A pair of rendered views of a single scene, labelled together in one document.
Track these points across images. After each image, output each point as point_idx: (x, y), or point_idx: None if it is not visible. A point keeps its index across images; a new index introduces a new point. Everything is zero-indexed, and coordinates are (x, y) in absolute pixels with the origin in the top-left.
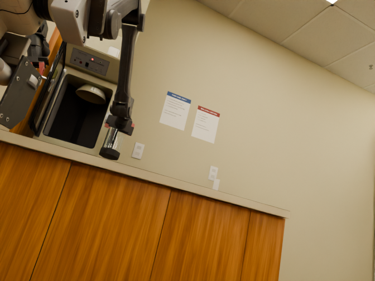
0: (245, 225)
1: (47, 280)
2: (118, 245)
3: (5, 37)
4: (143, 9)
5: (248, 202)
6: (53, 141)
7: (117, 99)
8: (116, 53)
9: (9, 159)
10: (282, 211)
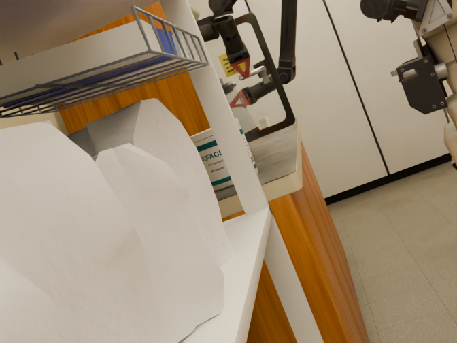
0: (301, 144)
1: (335, 252)
2: (318, 201)
3: (420, 42)
4: None
5: (298, 122)
6: None
7: (292, 65)
8: None
9: None
10: (298, 119)
